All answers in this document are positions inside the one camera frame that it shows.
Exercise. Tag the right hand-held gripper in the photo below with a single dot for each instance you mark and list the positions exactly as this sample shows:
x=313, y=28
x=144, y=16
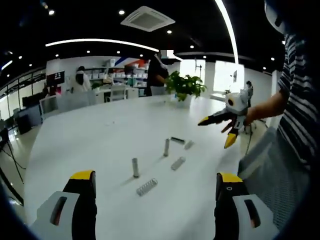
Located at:
x=237, y=103

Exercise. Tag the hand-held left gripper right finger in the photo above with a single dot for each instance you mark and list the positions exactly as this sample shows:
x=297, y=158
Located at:
x=225, y=207

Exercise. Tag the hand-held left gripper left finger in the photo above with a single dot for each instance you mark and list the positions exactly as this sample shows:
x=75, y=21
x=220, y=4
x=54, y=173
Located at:
x=82, y=200

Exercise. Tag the silver coil spring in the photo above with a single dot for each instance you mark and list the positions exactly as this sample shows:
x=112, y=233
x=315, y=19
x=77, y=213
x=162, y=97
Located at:
x=147, y=187
x=189, y=144
x=178, y=163

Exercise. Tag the dark metal pin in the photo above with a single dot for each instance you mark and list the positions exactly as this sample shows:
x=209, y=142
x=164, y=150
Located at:
x=177, y=140

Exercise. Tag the silver metal pin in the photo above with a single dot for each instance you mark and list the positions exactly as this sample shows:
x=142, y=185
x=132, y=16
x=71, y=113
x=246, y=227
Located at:
x=135, y=168
x=166, y=148

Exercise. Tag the person's right forearm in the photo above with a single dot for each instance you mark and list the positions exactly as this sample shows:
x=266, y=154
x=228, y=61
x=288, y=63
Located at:
x=267, y=107

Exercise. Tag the green potted plant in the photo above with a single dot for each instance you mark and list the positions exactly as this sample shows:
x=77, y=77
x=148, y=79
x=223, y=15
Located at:
x=185, y=86

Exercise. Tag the person's body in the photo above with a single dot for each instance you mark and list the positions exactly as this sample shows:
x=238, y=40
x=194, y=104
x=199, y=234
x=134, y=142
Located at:
x=300, y=105

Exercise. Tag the black tripod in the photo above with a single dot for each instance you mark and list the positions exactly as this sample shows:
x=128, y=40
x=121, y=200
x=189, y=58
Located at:
x=11, y=157

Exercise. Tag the white office chair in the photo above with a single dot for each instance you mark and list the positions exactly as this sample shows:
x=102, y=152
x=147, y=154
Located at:
x=48, y=105

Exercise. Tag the white storage shelf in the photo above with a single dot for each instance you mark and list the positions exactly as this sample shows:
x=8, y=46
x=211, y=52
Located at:
x=125, y=77

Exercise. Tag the white headset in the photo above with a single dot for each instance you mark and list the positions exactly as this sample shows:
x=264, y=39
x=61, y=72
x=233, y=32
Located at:
x=275, y=15

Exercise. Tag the white ceiling air vent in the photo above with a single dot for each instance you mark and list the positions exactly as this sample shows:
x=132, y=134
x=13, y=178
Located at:
x=147, y=18

